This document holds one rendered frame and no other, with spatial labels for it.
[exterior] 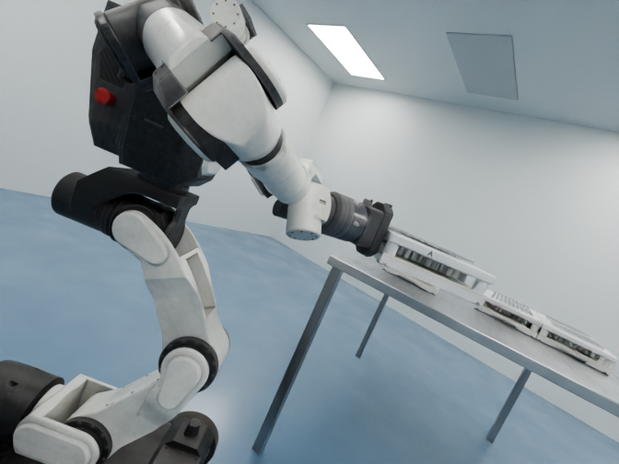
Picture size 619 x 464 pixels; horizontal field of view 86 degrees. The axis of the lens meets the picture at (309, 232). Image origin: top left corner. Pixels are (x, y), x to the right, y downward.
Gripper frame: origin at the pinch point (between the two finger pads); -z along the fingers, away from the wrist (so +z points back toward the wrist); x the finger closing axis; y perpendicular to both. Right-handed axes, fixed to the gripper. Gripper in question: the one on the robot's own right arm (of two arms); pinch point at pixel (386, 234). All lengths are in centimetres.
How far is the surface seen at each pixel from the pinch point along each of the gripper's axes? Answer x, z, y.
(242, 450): 106, -20, -45
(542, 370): 21, -61, 19
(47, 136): 43, 99, -347
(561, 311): 20, -381, -84
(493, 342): 20, -54, 7
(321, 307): 38, -27, -42
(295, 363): 64, -26, -43
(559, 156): -142, -359, -146
